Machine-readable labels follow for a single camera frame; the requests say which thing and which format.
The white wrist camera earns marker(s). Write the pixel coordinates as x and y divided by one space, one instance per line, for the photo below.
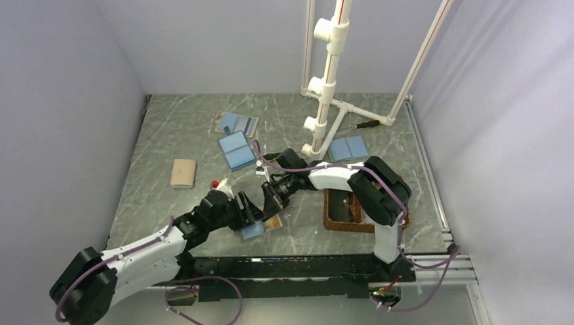
225 186
261 169

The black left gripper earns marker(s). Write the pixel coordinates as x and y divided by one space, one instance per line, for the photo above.
253 212

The right side aluminium rail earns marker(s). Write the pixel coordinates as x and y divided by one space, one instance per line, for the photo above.
437 203

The white PVC pipe frame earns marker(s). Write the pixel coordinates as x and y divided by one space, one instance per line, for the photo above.
331 112

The tan card holder with cards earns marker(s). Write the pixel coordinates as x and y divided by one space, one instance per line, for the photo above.
236 122

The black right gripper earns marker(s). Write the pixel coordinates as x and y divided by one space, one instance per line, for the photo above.
273 202

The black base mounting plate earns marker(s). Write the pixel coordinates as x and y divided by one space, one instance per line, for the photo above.
352 276

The blue card holder on green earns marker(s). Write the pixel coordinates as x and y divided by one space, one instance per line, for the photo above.
347 148

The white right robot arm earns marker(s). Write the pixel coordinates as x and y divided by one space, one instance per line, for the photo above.
382 194

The aluminium extrusion rail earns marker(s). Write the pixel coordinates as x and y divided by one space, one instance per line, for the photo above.
426 267

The gold credit card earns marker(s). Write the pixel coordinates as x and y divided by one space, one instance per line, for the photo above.
273 223

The black yellow screwdriver near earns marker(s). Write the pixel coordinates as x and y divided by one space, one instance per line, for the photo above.
269 158

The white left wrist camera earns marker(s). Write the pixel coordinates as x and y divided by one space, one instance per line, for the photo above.
225 186

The grey leather card holder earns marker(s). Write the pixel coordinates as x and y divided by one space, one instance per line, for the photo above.
253 230

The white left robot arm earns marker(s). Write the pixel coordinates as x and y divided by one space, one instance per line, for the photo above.
94 280

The beige closed card holder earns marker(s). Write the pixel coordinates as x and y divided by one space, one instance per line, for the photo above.
183 173

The brown woven basket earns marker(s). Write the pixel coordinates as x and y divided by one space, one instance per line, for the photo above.
361 226

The black orange screwdriver far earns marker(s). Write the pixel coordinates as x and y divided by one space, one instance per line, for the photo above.
364 125

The blue card holder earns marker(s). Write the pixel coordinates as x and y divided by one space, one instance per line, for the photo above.
347 148
237 151

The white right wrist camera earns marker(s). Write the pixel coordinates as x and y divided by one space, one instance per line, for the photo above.
261 169

